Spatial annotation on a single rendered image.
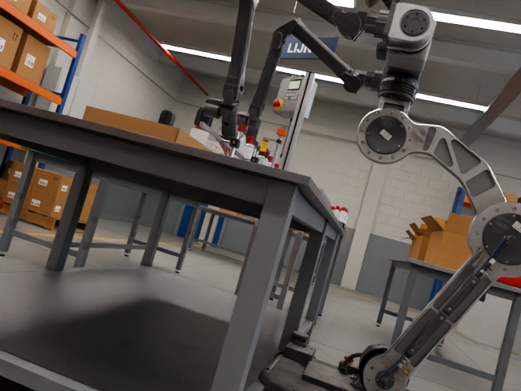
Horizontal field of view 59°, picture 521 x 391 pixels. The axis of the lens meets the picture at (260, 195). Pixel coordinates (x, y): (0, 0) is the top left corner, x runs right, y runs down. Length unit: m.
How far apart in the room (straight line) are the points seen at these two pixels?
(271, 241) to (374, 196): 8.63
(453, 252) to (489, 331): 3.90
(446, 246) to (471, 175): 1.72
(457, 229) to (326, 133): 6.88
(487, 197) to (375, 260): 7.99
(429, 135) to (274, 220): 0.85
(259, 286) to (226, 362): 0.18
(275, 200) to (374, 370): 0.82
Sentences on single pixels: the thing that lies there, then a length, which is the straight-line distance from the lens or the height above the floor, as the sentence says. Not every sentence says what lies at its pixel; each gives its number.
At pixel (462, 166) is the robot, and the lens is 1.70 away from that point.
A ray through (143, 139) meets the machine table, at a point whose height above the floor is 0.82.
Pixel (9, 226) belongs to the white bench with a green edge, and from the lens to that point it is 3.68.
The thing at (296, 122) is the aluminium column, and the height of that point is 1.24.
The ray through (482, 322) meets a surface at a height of 0.29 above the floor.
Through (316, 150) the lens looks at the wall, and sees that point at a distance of 9.92.
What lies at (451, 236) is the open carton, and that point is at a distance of 3.38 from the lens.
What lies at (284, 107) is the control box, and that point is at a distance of 2.34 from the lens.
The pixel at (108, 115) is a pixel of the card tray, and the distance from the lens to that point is 1.20.
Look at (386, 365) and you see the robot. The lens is 1.64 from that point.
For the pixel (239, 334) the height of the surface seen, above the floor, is 0.46.
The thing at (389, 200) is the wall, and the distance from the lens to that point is 9.70.
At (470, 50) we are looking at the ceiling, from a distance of 6.71.
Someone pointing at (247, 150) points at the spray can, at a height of 1.01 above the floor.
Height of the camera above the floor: 0.70
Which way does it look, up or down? 4 degrees up
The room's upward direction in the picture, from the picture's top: 16 degrees clockwise
